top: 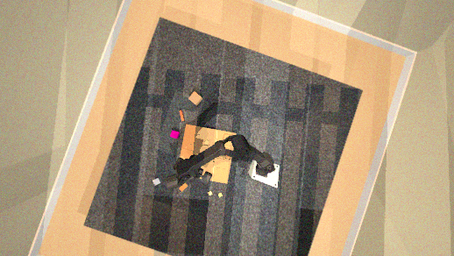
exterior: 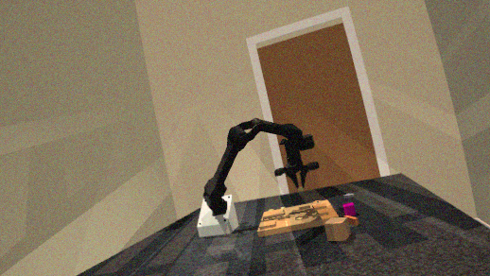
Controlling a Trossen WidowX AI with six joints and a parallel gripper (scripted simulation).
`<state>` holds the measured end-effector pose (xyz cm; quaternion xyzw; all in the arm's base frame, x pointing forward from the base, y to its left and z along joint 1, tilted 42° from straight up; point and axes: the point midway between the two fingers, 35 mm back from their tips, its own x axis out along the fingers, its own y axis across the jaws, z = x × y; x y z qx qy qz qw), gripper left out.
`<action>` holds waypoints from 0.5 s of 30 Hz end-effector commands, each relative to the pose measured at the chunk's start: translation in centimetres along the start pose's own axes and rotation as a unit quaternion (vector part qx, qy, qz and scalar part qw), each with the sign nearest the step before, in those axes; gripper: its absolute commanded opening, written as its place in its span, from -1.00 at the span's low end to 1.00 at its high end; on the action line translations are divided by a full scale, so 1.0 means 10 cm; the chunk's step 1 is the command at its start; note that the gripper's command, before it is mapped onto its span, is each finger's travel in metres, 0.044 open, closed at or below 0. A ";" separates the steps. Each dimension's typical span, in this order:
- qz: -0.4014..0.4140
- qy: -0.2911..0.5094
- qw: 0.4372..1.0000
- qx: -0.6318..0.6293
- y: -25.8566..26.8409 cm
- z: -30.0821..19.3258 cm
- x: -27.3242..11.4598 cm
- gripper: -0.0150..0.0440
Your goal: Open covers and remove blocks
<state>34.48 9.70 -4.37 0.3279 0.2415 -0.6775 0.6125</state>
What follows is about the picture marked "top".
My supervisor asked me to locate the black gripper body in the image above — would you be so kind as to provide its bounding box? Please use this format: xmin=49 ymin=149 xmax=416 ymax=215
xmin=174 ymin=158 xmax=212 ymax=186

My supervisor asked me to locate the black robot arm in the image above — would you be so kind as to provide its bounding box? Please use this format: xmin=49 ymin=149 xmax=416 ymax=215
xmin=165 ymin=135 xmax=276 ymax=190

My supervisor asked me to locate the tan cube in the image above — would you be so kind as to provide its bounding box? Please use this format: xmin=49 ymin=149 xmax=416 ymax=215
xmin=189 ymin=92 xmax=202 ymax=106

